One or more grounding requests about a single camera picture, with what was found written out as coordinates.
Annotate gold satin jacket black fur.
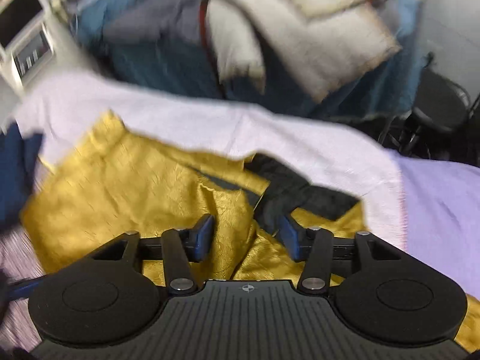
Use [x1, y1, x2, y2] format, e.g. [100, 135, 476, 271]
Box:
[22, 113, 479, 359]

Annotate lavender white bed sheet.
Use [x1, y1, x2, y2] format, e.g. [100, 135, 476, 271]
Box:
[11, 70, 479, 296]

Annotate black metal chair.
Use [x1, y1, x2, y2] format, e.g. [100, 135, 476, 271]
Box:
[377, 51, 479, 161]

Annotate navy blue folded garment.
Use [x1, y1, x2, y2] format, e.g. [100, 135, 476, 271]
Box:
[0, 122, 43, 233]

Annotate dark grey blue duvet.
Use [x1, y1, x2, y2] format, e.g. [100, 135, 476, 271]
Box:
[71, 0, 423, 121]

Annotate cream beige folded blankets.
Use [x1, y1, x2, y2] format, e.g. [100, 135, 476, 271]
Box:
[203, 0, 401, 102]

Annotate white bedside device with screen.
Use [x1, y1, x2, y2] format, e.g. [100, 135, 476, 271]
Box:
[0, 0, 103, 98]

